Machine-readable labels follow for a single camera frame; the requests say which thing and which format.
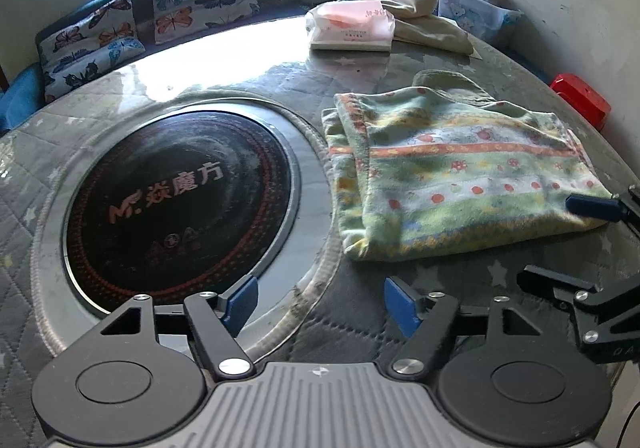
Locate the pink tissue pack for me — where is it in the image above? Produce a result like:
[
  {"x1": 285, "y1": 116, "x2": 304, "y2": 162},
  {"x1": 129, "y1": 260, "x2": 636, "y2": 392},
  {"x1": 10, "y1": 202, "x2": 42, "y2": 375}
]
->
[{"x1": 305, "y1": 0, "x2": 395, "y2": 52}]

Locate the small butterfly cushion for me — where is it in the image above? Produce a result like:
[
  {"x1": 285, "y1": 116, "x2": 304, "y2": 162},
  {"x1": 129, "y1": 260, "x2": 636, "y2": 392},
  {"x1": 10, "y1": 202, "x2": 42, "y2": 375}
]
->
[{"x1": 38, "y1": 0, "x2": 145, "y2": 103}]

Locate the cream crumpled garment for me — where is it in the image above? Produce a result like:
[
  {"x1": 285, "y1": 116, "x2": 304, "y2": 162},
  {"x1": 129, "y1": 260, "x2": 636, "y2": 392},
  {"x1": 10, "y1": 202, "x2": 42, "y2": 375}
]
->
[{"x1": 376, "y1": 0, "x2": 474, "y2": 56}]

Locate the colourful patterned child's shirt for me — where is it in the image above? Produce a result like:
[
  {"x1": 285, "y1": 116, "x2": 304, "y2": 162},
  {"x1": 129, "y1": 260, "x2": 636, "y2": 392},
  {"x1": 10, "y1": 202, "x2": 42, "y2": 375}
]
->
[{"x1": 322, "y1": 70, "x2": 608, "y2": 261}]

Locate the round black induction cooktop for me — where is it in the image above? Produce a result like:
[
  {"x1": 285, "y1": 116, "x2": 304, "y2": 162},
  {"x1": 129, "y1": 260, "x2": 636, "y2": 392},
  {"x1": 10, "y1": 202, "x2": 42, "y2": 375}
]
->
[{"x1": 63, "y1": 105, "x2": 300, "y2": 316}]

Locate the translucent storage box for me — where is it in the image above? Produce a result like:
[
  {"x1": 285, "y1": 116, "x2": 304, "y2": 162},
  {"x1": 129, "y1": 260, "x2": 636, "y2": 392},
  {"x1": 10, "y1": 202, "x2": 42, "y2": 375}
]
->
[{"x1": 438, "y1": 0, "x2": 523, "y2": 49}]

